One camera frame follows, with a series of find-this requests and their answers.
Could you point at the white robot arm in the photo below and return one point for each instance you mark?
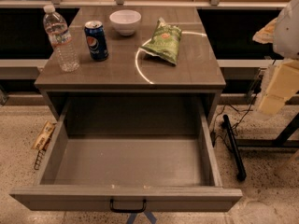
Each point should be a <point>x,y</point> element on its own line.
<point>283,33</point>

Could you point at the open grey top drawer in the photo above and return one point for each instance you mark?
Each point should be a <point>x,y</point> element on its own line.
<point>130,148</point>

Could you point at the grey cabinet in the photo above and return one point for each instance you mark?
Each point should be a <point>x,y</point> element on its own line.
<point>126,69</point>

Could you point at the black drawer handle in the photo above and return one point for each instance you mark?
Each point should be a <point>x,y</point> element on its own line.
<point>132,207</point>

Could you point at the clear plastic water bottle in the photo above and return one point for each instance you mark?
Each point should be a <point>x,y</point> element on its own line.
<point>60,39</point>

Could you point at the black stand leg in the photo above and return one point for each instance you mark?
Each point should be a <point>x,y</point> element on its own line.
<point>241,175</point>

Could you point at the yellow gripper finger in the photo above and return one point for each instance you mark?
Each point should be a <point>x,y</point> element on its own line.
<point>270,105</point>
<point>284,83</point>

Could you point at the green chip bag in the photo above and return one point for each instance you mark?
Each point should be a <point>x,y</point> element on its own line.
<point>164,42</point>

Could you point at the white ceramic bowl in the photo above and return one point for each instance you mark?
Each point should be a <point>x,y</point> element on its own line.
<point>125,22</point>

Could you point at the blue tape cross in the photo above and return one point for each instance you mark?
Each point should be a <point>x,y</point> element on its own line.
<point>148,216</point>

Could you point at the blue Pepsi can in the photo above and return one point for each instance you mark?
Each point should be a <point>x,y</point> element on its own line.
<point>96,40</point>

